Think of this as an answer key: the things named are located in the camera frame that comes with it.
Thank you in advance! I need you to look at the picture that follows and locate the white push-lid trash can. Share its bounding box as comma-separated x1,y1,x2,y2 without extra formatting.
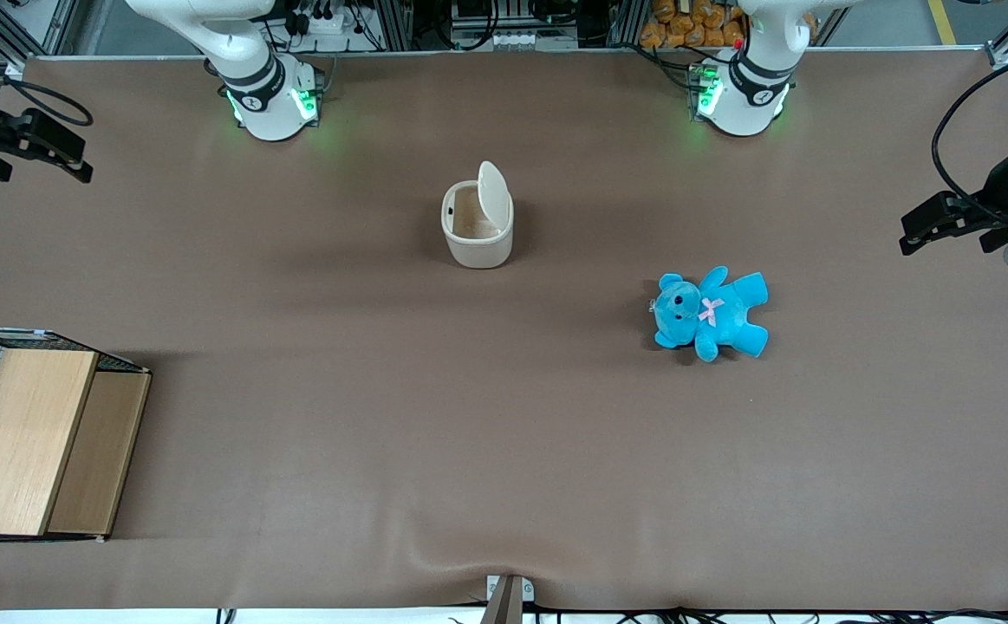
440,160,516,270

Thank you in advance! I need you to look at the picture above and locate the blue teddy bear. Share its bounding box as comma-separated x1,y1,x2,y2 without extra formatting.
649,266,771,363

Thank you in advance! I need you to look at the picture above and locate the wooden shelf unit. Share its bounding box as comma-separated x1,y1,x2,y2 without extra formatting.
0,327,153,544

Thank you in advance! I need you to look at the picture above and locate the white power strip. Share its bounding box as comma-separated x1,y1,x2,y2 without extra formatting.
306,12,369,37

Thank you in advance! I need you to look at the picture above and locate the orange plush toy pile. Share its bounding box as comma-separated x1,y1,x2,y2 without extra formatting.
639,0,818,49

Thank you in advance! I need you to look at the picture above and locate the brown table mat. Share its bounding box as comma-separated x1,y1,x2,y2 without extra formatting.
0,48,1008,613

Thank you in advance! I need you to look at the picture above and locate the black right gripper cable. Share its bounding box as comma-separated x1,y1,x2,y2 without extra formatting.
0,16,94,128

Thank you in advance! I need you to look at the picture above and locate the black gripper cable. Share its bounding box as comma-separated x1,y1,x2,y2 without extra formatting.
0,16,94,128
932,43,1008,218

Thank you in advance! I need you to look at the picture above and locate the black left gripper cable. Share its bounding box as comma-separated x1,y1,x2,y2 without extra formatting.
932,43,1008,218

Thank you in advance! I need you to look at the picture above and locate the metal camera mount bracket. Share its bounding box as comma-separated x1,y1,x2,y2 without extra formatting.
480,574,536,624

